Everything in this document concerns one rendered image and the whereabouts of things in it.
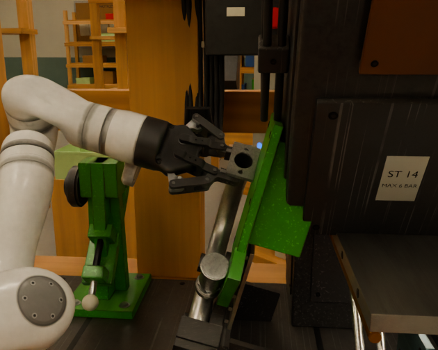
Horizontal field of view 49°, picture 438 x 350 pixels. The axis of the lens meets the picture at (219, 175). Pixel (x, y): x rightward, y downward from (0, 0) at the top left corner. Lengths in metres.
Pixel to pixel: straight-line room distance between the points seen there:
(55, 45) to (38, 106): 11.11
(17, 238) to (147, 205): 0.43
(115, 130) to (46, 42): 11.24
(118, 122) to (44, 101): 0.11
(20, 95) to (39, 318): 0.32
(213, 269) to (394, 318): 0.25
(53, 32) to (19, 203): 11.22
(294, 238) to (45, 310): 0.31
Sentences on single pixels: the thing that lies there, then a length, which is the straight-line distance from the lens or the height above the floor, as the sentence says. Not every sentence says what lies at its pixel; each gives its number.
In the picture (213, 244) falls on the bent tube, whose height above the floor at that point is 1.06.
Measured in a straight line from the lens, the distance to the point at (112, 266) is 0.89.
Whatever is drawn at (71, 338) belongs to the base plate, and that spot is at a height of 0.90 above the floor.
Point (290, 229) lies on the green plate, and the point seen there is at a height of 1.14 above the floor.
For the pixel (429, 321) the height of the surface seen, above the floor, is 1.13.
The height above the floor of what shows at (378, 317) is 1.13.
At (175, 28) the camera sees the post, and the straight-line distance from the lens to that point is 0.96.
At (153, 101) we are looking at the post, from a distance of 0.97.
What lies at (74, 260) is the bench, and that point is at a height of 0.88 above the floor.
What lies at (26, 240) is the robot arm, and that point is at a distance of 0.64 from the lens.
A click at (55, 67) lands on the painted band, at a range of 11.82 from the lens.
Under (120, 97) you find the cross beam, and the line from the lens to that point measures 1.08.
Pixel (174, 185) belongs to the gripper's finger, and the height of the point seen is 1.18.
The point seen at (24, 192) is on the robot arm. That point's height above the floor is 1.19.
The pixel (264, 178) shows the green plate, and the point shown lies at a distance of 0.58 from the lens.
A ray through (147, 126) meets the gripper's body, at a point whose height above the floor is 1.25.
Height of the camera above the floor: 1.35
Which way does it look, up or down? 14 degrees down
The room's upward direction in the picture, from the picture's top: straight up
